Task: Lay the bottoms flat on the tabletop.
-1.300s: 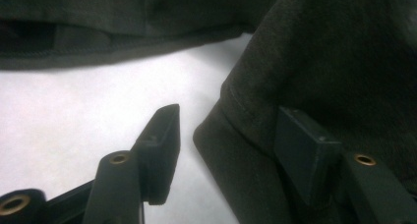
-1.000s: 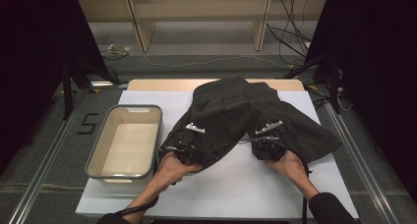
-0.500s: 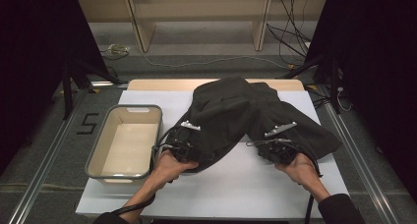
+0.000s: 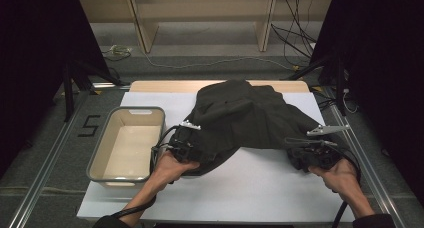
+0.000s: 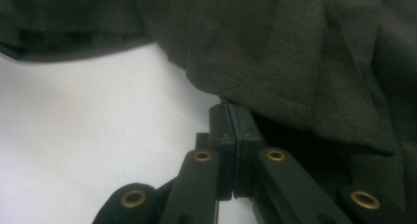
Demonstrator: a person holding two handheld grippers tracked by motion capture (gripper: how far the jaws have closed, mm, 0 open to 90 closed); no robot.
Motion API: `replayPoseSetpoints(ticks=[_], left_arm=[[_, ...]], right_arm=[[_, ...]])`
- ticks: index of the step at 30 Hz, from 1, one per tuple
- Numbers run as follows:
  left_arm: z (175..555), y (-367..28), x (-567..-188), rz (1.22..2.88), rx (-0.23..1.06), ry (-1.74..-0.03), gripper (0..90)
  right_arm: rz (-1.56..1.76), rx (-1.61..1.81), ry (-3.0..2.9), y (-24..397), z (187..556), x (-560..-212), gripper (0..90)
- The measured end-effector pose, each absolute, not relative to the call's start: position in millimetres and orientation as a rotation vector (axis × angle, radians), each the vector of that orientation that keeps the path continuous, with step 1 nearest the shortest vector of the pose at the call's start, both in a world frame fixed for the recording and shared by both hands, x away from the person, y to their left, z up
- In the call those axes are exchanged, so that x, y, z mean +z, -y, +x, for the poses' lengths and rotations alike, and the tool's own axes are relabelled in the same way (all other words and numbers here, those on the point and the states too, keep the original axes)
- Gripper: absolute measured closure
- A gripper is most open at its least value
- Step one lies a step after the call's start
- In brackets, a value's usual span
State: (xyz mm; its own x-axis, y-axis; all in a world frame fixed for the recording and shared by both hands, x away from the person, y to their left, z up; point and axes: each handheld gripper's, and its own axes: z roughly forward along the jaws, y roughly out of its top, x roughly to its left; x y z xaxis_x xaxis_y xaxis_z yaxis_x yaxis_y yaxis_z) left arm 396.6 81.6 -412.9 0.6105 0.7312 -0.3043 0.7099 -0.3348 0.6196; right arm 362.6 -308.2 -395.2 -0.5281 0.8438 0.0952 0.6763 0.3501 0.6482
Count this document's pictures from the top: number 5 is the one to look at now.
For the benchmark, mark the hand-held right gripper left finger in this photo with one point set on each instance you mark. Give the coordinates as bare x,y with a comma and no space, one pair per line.
224,142

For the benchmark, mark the dark pleated skirt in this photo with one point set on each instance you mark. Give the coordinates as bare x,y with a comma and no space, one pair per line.
262,53

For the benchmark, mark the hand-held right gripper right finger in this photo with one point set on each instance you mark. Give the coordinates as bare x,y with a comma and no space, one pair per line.
246,142

